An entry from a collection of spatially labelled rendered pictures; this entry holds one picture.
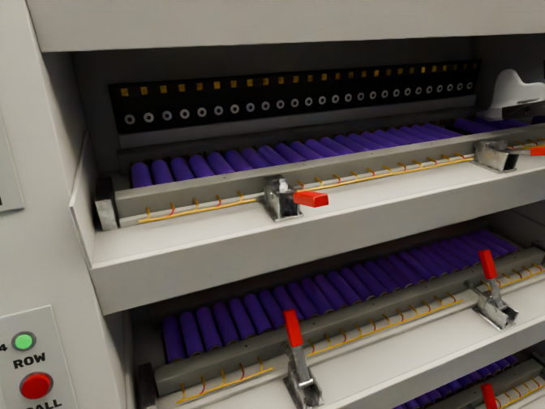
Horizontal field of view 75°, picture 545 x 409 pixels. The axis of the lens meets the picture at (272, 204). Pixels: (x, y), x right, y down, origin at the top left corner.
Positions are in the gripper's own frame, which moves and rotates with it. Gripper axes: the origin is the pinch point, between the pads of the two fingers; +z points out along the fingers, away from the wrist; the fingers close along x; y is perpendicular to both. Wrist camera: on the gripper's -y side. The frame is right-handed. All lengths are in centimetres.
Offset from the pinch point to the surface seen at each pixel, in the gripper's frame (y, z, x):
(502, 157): -4.4, -7.5, 9.0
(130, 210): -3.5, -3.2, 47.3
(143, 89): 8.3, 7.2, 44.0
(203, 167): -0.9, 1.3, 39.8
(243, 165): -1.3, 0.2, 35.9
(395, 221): -8.6, -7.3, 23.6
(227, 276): -10.0, -6.8, 40.7
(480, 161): -4.8, -4.6, 8.8
